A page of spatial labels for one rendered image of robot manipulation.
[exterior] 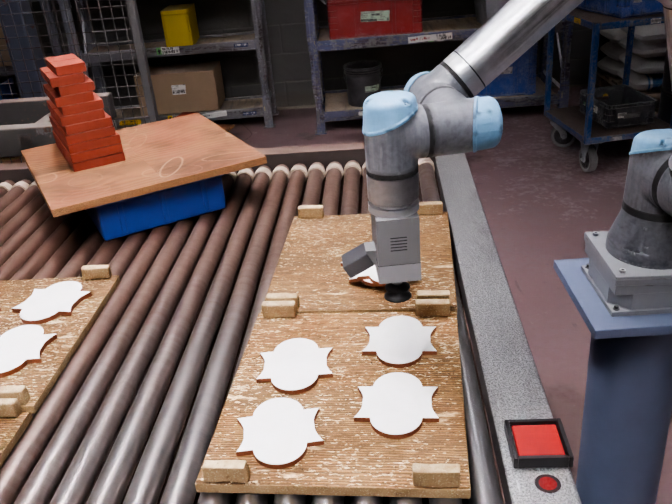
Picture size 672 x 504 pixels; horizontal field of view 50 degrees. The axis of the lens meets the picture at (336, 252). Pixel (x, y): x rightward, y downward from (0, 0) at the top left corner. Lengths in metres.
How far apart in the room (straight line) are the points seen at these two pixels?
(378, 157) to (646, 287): 0.60
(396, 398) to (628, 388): 0.61
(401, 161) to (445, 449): 0.39
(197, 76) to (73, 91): 3.82
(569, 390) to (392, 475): 1.73
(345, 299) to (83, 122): 0.83
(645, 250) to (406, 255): 0.50
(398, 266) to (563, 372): 1.71
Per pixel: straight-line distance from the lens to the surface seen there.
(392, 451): 0.98
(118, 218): 1.71
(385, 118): 0.97
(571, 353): 2.81
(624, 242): 1.40
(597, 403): 1.59
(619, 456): 1.64
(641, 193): 1.36
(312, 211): 1.62
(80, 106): 1.82
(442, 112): 1.01
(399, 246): 1.04
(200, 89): 5.61
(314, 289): 1.34
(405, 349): 1.15
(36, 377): 1.27
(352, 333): 1.21
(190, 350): 1.26
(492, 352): 1.19
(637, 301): 1.40
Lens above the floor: 1.60
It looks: 27 degrees down
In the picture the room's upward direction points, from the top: 5 degrees counter-clockwise
